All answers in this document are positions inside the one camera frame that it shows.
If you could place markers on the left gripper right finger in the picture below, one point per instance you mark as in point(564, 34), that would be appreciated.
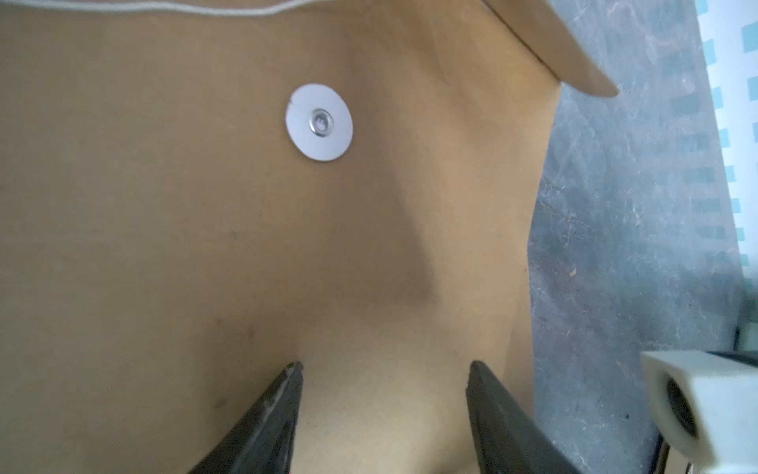
point(506, 439)

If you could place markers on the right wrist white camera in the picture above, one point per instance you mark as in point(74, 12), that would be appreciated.
point(705, 406)

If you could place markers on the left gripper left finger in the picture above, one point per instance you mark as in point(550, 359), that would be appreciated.
point(263, 439)

